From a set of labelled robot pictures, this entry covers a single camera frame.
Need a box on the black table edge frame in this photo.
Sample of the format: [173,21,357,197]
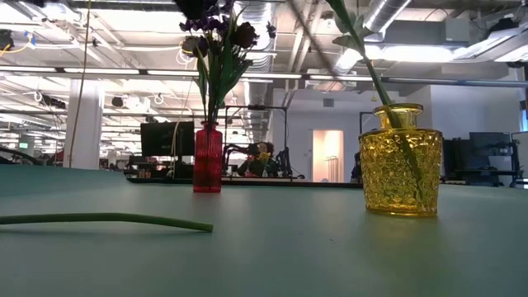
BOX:
[126,177,364,189]

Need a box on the person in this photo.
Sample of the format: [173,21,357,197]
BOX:
[237,142,278,178]

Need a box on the lit doorway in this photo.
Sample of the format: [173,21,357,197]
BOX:
[312,130,345,183]

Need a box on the yellow textured glass vase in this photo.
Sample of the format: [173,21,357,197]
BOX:
[357,102,444,219]

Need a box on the green stem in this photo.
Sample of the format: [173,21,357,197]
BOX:
[325,0,428,210]
[0,212,215,233]

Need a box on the silver air duct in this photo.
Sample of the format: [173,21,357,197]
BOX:
[333,0,413,75]

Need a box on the black monitor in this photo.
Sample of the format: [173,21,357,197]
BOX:
[139,120,196,158]

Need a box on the long light bar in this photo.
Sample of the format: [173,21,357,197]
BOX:
[0,64,375,82]

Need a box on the white building pillar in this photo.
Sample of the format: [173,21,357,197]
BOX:
[64,78,104,170]

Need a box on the yellow hanging rope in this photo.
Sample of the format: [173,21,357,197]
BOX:
[68,0,94,168]

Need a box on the red ribbed glass vase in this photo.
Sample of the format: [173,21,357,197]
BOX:
[192,120,224,194]

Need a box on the black round camera unit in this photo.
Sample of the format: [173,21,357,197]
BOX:
[0,28,16,51]

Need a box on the dark desk monitor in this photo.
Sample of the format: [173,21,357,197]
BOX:
[469,131,512,158]

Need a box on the red artificial tulip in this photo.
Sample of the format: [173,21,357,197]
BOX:
[181,35,215,125]
[214,21,260,125]

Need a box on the purple iris bunch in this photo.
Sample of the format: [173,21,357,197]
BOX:
[172,0,236,125]

